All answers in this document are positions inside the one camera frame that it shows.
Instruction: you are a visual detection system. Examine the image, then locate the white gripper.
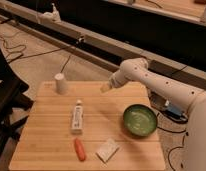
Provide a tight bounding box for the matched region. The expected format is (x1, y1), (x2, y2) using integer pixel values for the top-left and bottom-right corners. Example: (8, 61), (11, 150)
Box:
(100, 71), (124, 93)

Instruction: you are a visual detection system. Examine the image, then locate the white lotion bottle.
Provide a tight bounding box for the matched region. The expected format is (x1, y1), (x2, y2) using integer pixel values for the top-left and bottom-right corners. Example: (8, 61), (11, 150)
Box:
(71, 100), (83, 134)

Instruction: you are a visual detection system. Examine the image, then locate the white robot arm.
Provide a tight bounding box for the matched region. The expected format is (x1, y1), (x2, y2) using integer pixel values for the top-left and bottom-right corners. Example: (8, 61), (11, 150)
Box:
(101, 58), (206, 171)

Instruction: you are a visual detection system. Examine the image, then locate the white paper cup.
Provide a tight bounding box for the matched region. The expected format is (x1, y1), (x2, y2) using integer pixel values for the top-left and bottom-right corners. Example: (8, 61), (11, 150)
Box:
(54, 73), (67, 95)

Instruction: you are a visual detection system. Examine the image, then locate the green bowl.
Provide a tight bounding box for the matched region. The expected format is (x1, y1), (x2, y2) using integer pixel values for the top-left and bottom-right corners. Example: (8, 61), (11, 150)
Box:
(123, 104), (158, 137)

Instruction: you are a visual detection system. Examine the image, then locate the white sponge block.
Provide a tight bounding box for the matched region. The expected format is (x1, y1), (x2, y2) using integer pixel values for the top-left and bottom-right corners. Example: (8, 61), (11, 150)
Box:
(96, 138), (119, 163)

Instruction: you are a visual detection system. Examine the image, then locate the orange carrot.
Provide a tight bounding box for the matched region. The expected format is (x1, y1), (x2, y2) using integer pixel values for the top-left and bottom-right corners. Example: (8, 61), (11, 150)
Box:
(74, 138), (86, 161)

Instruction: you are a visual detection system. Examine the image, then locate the blue power box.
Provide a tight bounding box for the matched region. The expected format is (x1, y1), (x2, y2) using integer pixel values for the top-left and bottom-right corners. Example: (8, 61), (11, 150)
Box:
(165, 103), (187, 121)

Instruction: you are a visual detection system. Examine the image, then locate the black office chair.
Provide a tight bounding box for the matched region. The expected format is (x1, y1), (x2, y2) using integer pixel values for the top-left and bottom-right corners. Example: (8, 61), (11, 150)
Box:
(0, 48), (34, 157)

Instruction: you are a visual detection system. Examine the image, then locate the black cable near cup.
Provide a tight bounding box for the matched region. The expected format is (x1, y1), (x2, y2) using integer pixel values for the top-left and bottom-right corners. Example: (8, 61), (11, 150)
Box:
(60, 54), (72, 74)

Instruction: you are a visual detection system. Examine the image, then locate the white object on rail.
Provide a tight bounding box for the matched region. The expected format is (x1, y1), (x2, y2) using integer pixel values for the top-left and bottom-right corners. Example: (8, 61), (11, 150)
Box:
(41, 4), (61, 22)

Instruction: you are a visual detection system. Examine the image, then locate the black floor cable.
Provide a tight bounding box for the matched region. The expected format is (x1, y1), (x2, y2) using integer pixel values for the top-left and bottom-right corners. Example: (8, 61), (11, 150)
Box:
(156, 113), (189, 171)

